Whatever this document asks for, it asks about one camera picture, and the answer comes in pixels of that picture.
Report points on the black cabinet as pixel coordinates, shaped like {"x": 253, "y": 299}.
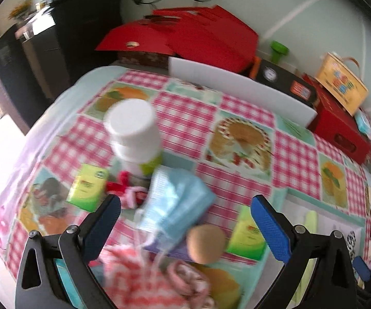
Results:
{"x": 43, "y": 54}

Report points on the red carton with window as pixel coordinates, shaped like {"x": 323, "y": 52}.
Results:
{"x": 333, "y": 122}

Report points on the green capped jar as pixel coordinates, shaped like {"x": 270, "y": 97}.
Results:
{"x": 278, "y": 50}

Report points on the white box with teal rim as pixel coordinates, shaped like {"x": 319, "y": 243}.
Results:
{"x": 330, "y": 225}

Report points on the light green cloth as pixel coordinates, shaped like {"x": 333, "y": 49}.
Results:
{"x": 311, "y": 222}

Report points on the zebra striped cloth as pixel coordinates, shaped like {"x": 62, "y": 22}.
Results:
{"x": 352, "y": 244}

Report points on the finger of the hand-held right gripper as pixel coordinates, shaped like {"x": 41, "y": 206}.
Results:
{"x": 362, "y": 268}

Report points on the white foam board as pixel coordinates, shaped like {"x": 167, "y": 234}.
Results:
{"x": 237, "y": 87}

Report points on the black box with gauge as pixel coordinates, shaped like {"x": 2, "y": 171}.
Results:
{"x": 278, "y": 77}

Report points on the blue face mask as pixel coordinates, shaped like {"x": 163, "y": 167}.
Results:
{"x": 175, "y": 196}

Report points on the large red gift box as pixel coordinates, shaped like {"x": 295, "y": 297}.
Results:
{"x": 211, "y": 35}

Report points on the yellow flowers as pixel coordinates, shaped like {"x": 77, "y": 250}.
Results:
{"x": 21, "y": 6}

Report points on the red white knitted toy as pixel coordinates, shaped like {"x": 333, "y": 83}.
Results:
{"x": 127, "y": 193}

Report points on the flat red box lid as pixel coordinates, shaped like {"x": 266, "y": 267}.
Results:
{"x": 130, "y": 35}

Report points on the white plastic bottle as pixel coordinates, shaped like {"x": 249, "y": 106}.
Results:
{"x": 130, "y": 125}

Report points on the green tissue packet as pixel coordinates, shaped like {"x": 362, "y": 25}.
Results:
{"x": 245, "y": 236}
{"x": 87, "y": 188}

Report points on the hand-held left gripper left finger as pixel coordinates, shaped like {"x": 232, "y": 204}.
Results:
{"x": 103, "y": 220}

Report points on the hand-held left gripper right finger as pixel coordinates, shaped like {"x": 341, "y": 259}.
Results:
{"x": 269, "y": 228}

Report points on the light blue packet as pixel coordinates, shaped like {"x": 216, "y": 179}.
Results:
{"x": 364, "y": 125}

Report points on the pink checked cloth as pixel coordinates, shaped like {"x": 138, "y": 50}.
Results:
{"x": 130, "y": 276}

